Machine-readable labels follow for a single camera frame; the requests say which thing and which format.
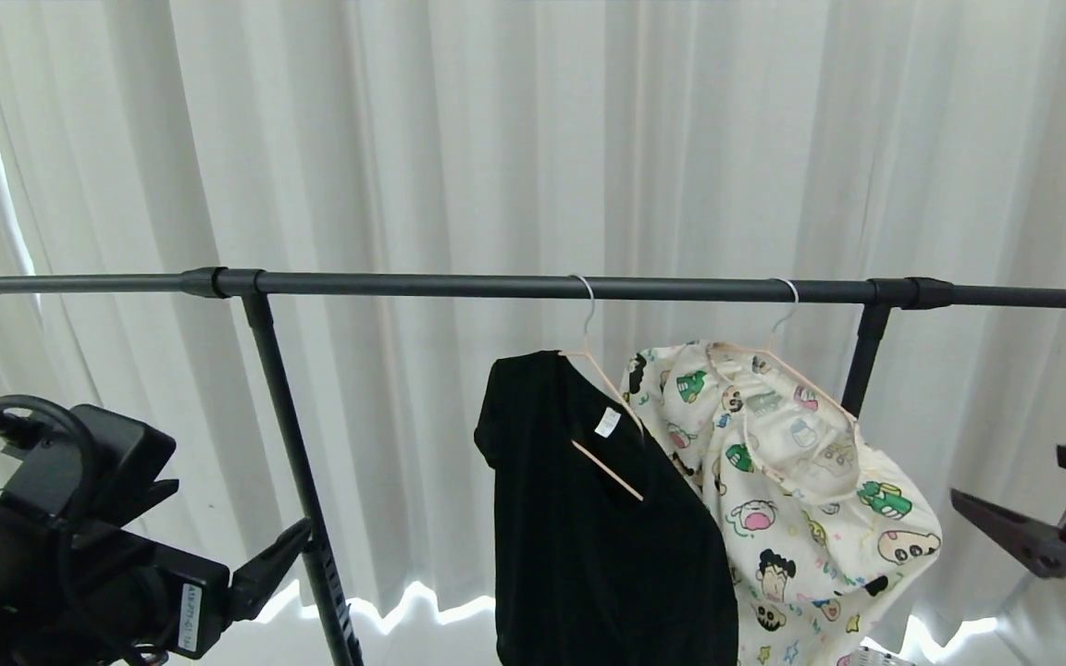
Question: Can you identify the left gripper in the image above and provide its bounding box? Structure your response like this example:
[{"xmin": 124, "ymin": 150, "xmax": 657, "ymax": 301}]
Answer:
[{"xmin": 0, "ymin": 518, "xmax": 314, "ymax": 663}]

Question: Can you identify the cream printed garment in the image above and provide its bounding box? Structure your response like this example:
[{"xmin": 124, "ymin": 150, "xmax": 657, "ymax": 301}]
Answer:
[{"xmin": 621, "ymin": 340, "xmax": 943, "ymax": 666}]

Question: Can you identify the black garment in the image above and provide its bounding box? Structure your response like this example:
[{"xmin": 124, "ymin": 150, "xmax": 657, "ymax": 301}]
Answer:
[{"xmin": 475, "ymin": 350, "xmax": 739, "ymax": 666}]

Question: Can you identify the pink clothes hanger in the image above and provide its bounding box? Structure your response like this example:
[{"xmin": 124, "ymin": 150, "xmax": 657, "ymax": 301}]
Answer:
[
  {"xmin": 559, "ymin": 275, "xmax": 645, "ymax": 505},
  {"xmin": 709, "ymin": 277, "xmax": 858, "ymax": 422}
]

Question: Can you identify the black clothes rack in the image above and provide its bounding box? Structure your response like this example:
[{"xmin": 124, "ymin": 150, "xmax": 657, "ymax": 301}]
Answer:
[{"xmin": 0, "ymin": 266, "xmax": 1066, "ymax": 666}]

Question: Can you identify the white curtain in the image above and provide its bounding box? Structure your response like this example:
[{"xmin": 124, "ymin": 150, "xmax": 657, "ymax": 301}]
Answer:
[{"xmin": 0, "ymin": 0, "xmax": 1066, "ymax": 648}]

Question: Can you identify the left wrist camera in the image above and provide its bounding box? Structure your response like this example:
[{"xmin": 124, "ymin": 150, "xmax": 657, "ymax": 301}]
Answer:
[{"xmin": 0, "ymin": 402, "xmax": 180, "ymax": 556}]

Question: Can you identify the black cable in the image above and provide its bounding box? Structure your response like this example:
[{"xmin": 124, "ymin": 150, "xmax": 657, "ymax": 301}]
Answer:
[{"xmin": 0, "ymin": 395, "xmax": 164, "ymax": 666}]

